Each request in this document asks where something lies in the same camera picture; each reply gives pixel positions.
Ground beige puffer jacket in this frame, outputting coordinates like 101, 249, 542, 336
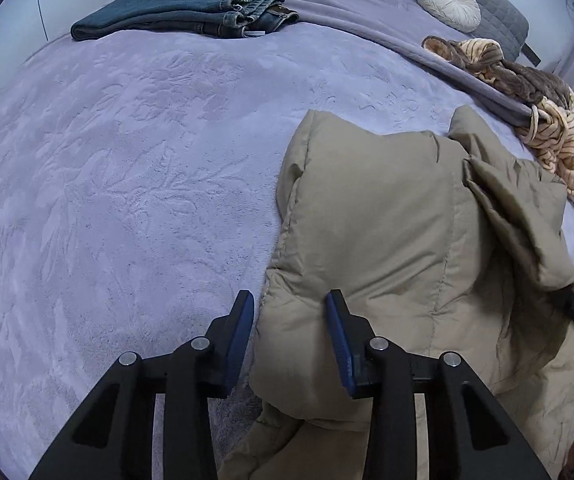
219, 106, 574, 479

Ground striped cream brown blanket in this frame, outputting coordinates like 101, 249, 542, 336
421, 36, 574, 201

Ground round cream cushion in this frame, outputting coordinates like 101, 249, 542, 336
416, 0, 481, 34

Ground lavender embossed bed blanket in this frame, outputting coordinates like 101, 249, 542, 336
0, 0, 574, 480

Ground folded blue jeans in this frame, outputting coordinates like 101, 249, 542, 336
70, 0, 299, 41

